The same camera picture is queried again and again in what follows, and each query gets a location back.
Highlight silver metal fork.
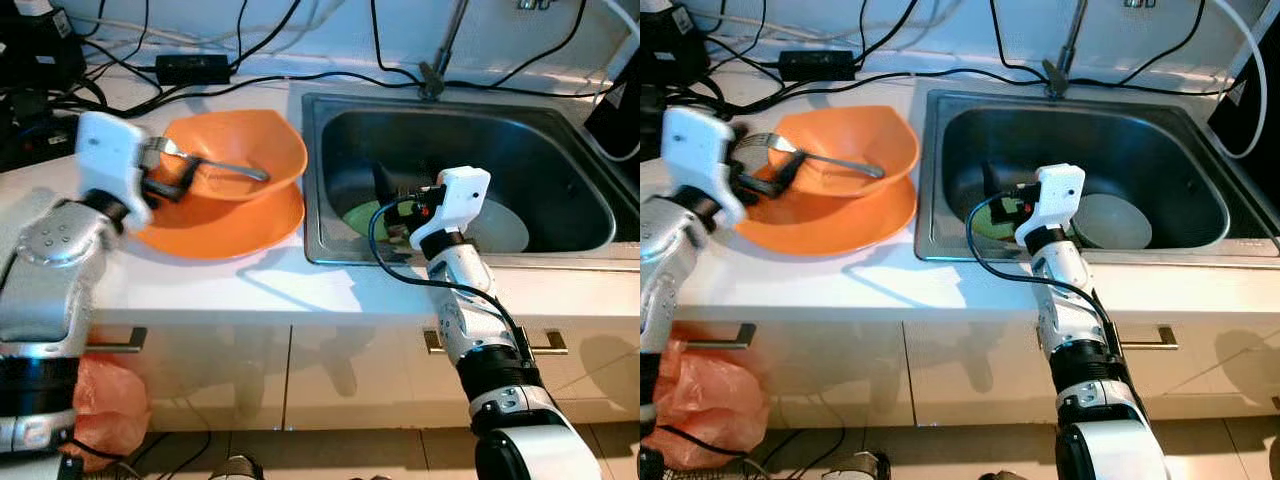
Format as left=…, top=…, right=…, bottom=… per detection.
left=148, top=138, right=271, bottom=183
left=745, top=132, right=886, bottom=181

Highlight steel kitchen faucet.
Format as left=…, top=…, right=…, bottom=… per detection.
left=1042, top=0, right=1091, bottom=99
left=420, top=0, right=471, bottom=101

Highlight white kitchen cabinet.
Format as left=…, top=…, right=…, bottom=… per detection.
left=640, top=315, right=1280, bottom=421
left=85, top=315, right=641, bottom=436

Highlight green plate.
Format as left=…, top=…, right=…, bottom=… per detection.
left=340, top=198, right=441, bottom=249
left=965, top=195, right=1041, bottom=243

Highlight black power strip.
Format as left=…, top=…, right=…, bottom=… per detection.
left=640, top=80, right=736, bottom=126
left=0, top=105, right=81, bottom=169

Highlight orange bowl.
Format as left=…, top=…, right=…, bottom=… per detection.
left=765, top=103, right=919, bottom=199
left=160, top=108, right=309, bottom=203

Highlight grey round dish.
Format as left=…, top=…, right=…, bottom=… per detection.
left=465, top=198, right=531, bottom=253
left=1070, top=193, right=1153, bottom=251

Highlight black power adapter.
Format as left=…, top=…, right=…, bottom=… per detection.
left=778, top=50, right=857, bottom=81
left=155, top=53, right=233, bottom=86

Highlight stainless steel sink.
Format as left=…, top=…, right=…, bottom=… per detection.
left=915, top=90, right=1280, bottom=263
left=300, top=92, right=641, bottom=266

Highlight black boxy device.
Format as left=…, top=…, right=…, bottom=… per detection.
left=0, top=5, right=86, bottom=91
left=640, top=5, right=711, bottom=86

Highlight black appliance white label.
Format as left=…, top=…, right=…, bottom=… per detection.
left=585, top=50, right=641, bottom=161
left=1208, top=30, right=1280, bottom=156

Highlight red plastic bag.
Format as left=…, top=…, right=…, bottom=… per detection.
left=60, top=355, right=151, bottom=471
left=640, top=335, right=771, bottom=471

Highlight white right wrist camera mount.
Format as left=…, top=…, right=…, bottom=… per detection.
left=1015, top=163, right=1088, bottom=251
left=408, top=167, right=491, bottom=251

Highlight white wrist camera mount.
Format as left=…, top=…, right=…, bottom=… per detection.
left=75, top=110, right=153, bottom=233
left=1015, top=163, right=1088, bottom=251
left=662, top=105, right=746, bottom=229
left=408, top=167, right=491, bottom=251

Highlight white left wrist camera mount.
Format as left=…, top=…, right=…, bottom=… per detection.
left=662, top=105, right=746, bottom=229
left=75, top=110, right=153, bottom=233

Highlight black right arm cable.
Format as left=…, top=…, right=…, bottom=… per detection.
left=965, top=192, right=1121, bottom=356
left=367, top=195, right=531, bottom=361

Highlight black power cable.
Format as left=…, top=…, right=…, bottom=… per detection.
left=990, top=0, right=1046, bottom=86
left=856, top=66, right=1280, bottom=96
left=60, top=68, right=641, bottom=101
left=370, top=0, right=426, bottom=89

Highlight white flexible hose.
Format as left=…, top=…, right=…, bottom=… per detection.
left=590, top=0, right=641, bottom=111
left=1205, top=0, right=1269, bottom=161

